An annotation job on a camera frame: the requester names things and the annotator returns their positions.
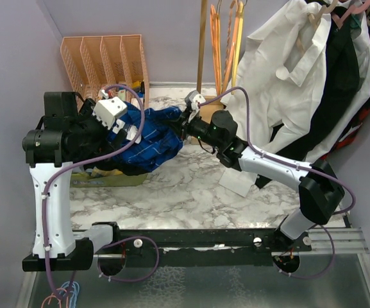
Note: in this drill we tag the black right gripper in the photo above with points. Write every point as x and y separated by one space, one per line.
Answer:
186 124

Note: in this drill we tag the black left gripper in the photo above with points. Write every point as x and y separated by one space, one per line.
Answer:
104 145

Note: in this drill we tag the blue plaid shirt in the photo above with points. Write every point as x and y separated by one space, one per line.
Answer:
157 144

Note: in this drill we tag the yellow plastic hanger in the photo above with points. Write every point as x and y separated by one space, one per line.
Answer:
238 38

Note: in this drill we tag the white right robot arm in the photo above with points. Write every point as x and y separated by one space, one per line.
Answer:
316 184

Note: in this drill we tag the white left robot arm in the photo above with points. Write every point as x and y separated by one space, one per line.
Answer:
55 246

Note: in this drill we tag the white hanging shirt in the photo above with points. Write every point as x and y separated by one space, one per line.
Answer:
283 71

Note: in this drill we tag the orange plastic hanger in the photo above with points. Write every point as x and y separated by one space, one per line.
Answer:
215 48

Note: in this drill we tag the black garment in basket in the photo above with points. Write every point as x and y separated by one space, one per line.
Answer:
127 169

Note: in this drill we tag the green laundry basket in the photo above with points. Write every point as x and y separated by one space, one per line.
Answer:
99 178

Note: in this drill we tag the boxes in organizer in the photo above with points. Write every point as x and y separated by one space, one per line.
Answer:
123 94

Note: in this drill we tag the pink plastic file organizer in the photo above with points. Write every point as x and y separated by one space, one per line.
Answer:
94 62

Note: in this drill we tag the black hanging garment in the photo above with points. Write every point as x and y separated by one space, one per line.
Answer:
341 85

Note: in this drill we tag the pink blue hangers pile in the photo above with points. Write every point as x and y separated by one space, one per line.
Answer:
68 297

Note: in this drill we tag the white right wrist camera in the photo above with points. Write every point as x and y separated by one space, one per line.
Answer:
194 100

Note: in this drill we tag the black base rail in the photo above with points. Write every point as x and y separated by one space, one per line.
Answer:
145 248

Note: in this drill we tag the orange wavy wire hanger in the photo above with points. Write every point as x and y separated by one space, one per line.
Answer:
229 45

